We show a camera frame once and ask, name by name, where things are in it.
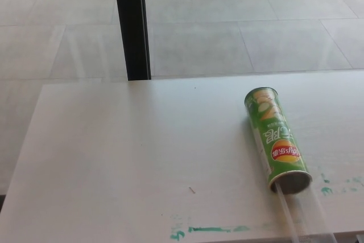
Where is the clear plastic chips tray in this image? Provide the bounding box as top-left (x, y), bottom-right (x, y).
top-left (273, 179), bottom-right (336, 243)

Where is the green chips can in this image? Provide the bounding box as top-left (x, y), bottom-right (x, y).
top-left (243, 86), bottom-right (313, 195)

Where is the black vertical frame post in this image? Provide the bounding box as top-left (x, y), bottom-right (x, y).
top-left (113, 0), bottom-right (152, 81)

